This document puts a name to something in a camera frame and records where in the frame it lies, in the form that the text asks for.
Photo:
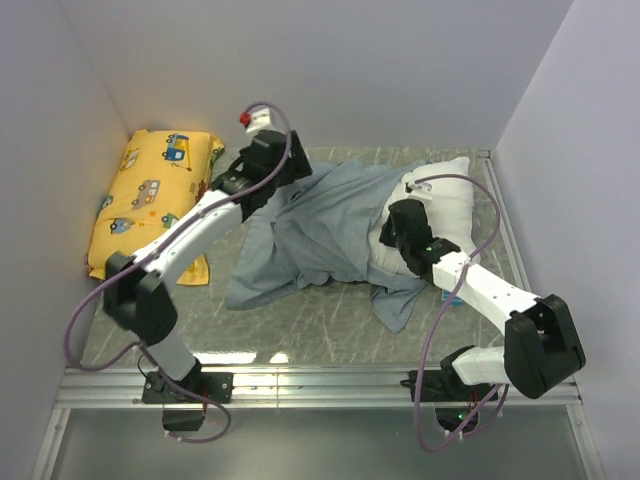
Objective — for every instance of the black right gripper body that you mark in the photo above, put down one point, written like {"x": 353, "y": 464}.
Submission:
{"x": 389, "y": 238}

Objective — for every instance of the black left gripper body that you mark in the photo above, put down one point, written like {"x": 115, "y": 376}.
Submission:
{"x": 295, "y": 168}

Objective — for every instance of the white pillow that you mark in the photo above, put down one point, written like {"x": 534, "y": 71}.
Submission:
{"x": 448, "y": 205}

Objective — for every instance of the grey striped pillowcase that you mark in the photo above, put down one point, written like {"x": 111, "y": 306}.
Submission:
{"x": 315, "y": 231}

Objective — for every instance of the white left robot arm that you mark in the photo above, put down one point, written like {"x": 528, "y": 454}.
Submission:
{"x": 137, "y": 287}

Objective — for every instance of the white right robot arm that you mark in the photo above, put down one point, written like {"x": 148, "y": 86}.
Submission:
{"x": 541, "y": 346}

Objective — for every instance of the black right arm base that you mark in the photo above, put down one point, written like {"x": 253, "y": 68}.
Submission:
{"x": 438, "y": 387}

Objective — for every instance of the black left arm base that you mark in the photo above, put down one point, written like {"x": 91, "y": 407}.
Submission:
{"x": 185, "y": 405}

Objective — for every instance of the blue pillow label tag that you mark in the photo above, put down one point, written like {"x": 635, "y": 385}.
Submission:
{"x": 446, "y": 297}

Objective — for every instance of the yellow car-print pillow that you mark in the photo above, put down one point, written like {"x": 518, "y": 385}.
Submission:
{"x": 162, "y": 175}

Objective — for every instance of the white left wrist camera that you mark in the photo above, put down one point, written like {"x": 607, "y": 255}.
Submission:
{"x": 254, "y": 122}

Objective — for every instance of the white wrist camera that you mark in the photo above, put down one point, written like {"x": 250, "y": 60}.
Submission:
{"x": 254, "y": 122}
{"x": 417, "y": 187}

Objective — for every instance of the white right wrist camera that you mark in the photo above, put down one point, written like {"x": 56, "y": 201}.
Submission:
{"x": 417, "y": 187}

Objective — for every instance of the aluminium mounting rail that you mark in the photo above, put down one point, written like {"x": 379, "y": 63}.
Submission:
{"x": 254, "y": 387}

